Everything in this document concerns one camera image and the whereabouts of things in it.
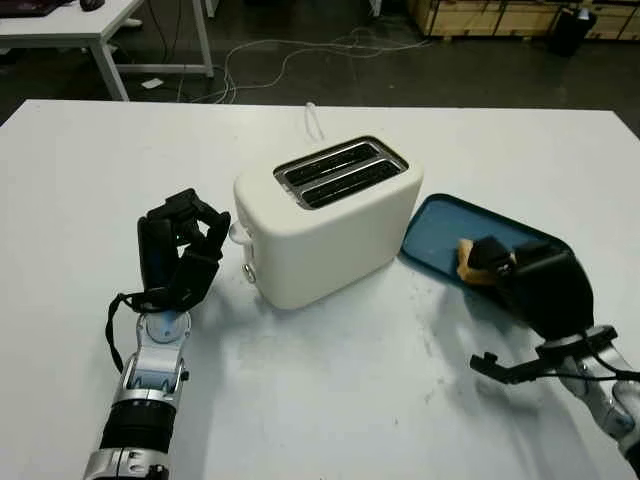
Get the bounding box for cream white two-slot toaster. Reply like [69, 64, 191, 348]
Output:
[233, 134, 425, 311]

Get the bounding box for white cable on floor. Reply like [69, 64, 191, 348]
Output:
[177, 27, 436, 104]

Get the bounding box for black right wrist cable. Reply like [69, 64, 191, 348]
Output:
[549, 357, 640, 384]

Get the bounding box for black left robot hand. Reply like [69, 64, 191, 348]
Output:
[137, 188, 232, 314]

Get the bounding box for white office desk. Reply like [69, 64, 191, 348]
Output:
[0, 0, 215, 103]

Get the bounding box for slice of brown bread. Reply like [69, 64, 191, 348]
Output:
[455, 238, 519, 287]

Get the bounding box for blue plastic tray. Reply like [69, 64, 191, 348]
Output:
[401, 193, 576, 301]

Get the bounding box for black trash bin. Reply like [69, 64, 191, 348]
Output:
[549, 5, 599, 57]

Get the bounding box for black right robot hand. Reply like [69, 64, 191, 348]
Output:
[467, 237, 596, 342]

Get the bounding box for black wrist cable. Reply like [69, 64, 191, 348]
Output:
[549, 357, 640, 384]
[104, 292, 147, 374]

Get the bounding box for wooden crate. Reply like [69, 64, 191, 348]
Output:
[405, 0, 640, 42]

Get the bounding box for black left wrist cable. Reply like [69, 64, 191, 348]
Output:
[104, 292, 147, 374]

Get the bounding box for black desk mat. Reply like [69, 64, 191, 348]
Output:
[0, 0, 59, 17]

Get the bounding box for white toaster lever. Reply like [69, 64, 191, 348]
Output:
[228, 222, 254, 247]

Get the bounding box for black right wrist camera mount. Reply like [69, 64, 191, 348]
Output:
[469, 349, 551, 386]

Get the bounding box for white toaster power cord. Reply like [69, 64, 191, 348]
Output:
[304, 101, 326, 141]

